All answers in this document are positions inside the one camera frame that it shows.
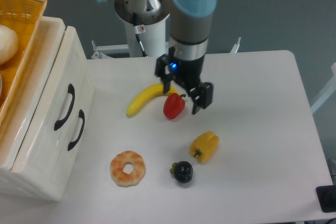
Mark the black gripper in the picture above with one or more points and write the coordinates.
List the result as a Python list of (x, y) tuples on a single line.
[(186, 74)]

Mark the white top drawer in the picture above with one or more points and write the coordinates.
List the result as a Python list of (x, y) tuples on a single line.
[(43, 163)]

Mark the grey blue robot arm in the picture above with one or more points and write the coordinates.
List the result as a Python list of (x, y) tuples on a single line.
[(190, 28)]

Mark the white drawer cabinet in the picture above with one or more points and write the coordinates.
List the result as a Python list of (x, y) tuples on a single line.
[(21, 111)]

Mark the yellow banana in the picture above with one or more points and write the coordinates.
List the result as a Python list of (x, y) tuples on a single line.
[(145, 96)]

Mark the red bell pepper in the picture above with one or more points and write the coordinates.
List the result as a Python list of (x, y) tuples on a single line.
[(174, 105)]

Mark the yellow bell pepper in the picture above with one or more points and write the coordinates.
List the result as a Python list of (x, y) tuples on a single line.
[(204, 146)]

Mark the dark purple mangosteen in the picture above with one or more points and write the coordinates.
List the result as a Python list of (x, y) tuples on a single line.
[(182, 171)]

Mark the glazed bagel donut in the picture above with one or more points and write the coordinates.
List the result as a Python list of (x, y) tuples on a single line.
[(127, 168)]

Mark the white table leg right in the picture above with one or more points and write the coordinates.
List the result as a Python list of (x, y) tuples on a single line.
[(327, 91)]

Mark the yellow wicker basket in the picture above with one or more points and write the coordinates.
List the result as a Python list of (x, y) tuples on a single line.
[(19, 23)]

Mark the white bread bun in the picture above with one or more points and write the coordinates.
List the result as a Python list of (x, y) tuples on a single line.
[(9, 44)]

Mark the black device at edge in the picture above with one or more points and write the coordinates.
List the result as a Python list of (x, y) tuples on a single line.
[(326, 197)]

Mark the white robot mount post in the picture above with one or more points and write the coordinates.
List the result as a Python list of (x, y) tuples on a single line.
[(142, 40)]

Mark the white metal frame bracket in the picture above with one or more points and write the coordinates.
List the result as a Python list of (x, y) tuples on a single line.
[(236, 46)]

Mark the black lower drawer handle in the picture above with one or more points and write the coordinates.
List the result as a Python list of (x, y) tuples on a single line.
[(79, 127)]

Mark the black drawer handle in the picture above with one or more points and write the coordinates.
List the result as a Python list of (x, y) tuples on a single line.
[(66, 108), (79, 127)]

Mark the black top drawer handle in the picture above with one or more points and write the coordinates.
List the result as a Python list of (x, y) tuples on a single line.
[(66, 108)]

